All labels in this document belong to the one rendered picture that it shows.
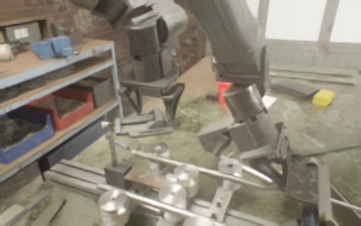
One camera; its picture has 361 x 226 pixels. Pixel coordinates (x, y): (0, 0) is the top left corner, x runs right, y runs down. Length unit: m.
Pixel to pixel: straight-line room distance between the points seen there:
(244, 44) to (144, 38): 0.19
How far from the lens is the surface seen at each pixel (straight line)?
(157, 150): 0.64
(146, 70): 0.51
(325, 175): 0.50
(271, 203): 0.66
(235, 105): 0.46
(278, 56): 3.52
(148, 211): 0.61
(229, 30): 0.34
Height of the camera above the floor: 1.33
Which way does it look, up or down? 27 degrees down
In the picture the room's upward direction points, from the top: 1 degrees counter-clockwise
